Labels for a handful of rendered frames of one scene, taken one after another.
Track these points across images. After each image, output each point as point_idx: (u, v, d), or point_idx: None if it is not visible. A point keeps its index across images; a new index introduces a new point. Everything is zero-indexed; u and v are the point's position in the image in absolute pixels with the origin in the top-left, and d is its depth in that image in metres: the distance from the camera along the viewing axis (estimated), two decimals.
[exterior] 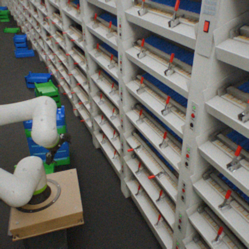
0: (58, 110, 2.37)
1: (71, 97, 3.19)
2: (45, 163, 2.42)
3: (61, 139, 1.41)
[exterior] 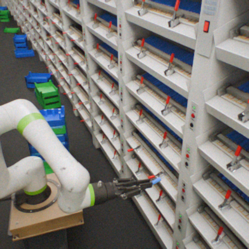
0: (58, 110, 2.37)
1: (71, 97, 3.19)
2: (45, 163, 2.42)
3: (100, 204, 1.22)
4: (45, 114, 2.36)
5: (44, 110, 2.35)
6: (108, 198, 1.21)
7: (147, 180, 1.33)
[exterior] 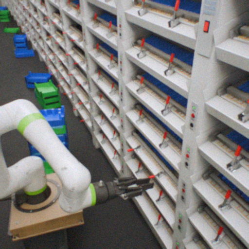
0: (58, 110, 2.37)
1: (71, 97, 3.19)
2: (45, 163, 2.42)
3: (101, 204, 1.22)
4: (45, 114, 2.36)
5: (44, 110, 2.35)
6: (109, 197, 1.21)
7: (147, 179, 1.34)
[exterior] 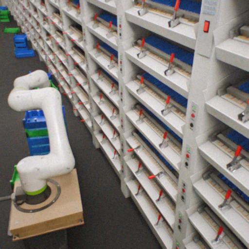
0: None
1: (71, 97, 3.19)
2: None
3: None
4: None
5: None
6: None
7: None
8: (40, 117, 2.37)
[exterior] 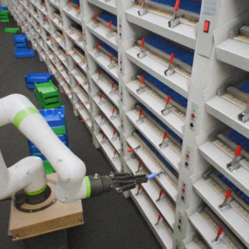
0: (148, 178, 1.36)
1: (71, 97, 3.19)
2: (45, 163, 2.42)
3: (96, 196, 1.25)
4: (45, 114, 2.36)
5: (44, 110, 2.35)
6: (103, 190, 1.25)
7: (143, 175, 1.36)
8: None
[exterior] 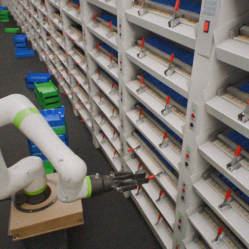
0: None
1: (71, 97, 3.19)
2: (45, 163, 2.42)
3: (97, 195, 1.26)
4: (45, 114, 2.36)
5: (44, 110, 2.35)
6: (104, 190, 1.25)
7: (143, 174, 1.37)
8: None
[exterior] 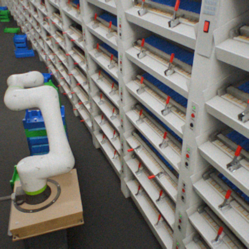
0: None
1: (71, 97, 3.19)
2: None
3: None
4: None
5: None
6: None
7: None
8: (40, 117, 2.37)
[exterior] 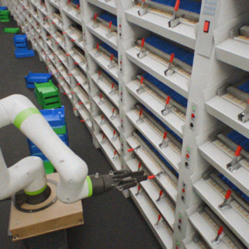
0: None
1: (71, 97, 3.19)
2: (45, 163, 2.42)
3: (97, 195, 1.26)
4: None
5: (176, 174, 1.48)
6: (105, 189, 1.25)
7: (141, 171, 1.38)
8: None
